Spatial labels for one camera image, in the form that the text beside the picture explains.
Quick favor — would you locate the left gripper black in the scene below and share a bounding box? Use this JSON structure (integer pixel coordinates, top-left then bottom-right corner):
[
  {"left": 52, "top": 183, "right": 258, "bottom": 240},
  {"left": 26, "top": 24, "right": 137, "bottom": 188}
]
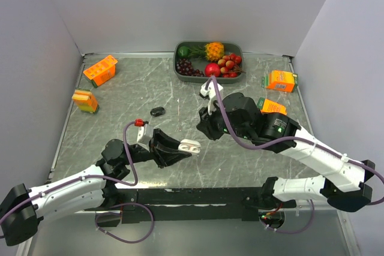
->
[{"left": 122, "top": 128, "right": 191, "bottom": 168}]

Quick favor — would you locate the orange pineapple toy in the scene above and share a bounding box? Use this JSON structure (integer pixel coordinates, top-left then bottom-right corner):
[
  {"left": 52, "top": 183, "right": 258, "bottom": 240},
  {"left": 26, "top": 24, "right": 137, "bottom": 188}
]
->
[{"left": 188, "top": 42, "right": 225, "bottom": 62}]

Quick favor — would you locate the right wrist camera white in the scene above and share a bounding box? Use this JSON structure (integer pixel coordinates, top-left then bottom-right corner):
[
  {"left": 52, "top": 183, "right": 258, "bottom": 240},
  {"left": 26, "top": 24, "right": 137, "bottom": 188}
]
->
[{"left": 199, "top": 79, "right": 223, "bottom": 115}]

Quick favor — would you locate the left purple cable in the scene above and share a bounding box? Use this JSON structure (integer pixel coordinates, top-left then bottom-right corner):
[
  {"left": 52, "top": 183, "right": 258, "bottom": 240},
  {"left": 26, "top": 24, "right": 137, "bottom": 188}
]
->
[{"left": 0, "top": 121, "right": 155, "bottom": 243}]

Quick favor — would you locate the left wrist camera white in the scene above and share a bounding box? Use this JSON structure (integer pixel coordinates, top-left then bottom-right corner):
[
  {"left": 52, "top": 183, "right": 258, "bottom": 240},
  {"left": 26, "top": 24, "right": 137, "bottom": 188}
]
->
[{"left": 134, "top": 119, "right": 154, "bottom": 150}]

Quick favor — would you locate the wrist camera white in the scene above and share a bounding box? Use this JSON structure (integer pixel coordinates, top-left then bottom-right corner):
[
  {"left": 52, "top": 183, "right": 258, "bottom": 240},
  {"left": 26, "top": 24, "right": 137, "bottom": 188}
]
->
[
  {"left": 134, "top": 119, "right": 154, "bottom": 150},
  {"left": 199, "top": 79, "right": 223, "bottom": 115}
]

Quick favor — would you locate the red apple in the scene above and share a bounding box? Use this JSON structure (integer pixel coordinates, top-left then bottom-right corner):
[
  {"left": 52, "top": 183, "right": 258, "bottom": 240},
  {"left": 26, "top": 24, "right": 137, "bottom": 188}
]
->
[{"left": 204, "top": 63, "right": 221, "bottom": 77}]

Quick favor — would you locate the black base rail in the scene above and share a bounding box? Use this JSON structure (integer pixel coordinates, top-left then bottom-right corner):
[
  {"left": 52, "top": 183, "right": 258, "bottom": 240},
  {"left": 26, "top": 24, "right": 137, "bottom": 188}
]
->
[{"left": 114, "top": 187, "right": 296, "bottom": 221}]

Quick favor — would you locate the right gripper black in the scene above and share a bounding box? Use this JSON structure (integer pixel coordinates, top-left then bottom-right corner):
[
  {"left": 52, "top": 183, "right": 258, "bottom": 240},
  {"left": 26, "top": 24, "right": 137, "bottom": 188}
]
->
[{"left": 196, "top": 98, "right": 252, "bottom": 140}]

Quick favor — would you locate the orange green box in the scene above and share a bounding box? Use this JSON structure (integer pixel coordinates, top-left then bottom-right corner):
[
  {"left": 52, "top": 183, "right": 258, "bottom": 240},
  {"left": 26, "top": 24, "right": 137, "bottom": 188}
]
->
[{"left": 262, "top": 70, "right": 298, "bottom": 93}]

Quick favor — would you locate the orange flat box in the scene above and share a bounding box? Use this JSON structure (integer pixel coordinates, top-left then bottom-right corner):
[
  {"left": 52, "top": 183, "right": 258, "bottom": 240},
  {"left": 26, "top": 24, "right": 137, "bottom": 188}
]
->
[{"left": 257, "top": 97, "right": 287, "bottom": 115}]

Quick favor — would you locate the red lychee bunch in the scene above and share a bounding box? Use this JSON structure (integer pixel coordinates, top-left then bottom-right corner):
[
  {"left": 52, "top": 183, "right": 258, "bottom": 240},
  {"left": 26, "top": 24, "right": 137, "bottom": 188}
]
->
[{"left": 217, "top": 53, "right": 245, "bottom": 78}]

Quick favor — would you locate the grey fruit tray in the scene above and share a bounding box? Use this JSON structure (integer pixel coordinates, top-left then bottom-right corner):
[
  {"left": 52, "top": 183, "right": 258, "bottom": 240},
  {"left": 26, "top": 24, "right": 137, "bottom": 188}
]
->
[{"left": 173, "top": 40, "right": 244, "bottom": 83}]

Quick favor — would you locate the orange juice carton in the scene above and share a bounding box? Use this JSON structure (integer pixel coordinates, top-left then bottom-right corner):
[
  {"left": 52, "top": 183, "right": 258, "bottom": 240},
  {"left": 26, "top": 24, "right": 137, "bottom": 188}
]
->
[{"left": 83, "top": 55, "right": 118, "bottom": 88}]

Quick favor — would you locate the green lime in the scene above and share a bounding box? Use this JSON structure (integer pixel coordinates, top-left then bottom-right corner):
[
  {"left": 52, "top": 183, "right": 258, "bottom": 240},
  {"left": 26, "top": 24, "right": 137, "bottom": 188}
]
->
[{"left": 177, "top": 46, "right": 190, "bottom": 58}]

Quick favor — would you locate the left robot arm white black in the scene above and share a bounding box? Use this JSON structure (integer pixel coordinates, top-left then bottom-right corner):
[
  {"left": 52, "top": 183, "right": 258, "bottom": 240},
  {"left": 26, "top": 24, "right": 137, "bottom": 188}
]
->
[{"left": 1, "top": 125, "right": 201, "bottom": 246}]

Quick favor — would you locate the black charging case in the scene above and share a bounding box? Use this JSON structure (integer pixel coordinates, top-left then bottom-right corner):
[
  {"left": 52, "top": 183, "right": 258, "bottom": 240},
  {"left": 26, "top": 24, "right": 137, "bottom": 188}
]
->
[{"left": 150, "top": 107, "right": 166, "bottom": 117}]

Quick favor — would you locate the dark grape bunch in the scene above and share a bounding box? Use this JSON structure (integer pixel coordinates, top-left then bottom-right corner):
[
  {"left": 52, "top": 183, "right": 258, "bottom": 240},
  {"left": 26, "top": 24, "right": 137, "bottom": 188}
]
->
[{"left": 175, "top": 58, "right": 204, "bottom": 77}]

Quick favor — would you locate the orange yellow carton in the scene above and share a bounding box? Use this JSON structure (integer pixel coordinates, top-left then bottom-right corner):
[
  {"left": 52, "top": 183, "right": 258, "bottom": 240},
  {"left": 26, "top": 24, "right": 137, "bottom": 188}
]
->
[{"left": 71, "top": 89, "right": 100, "bottom": 114}]

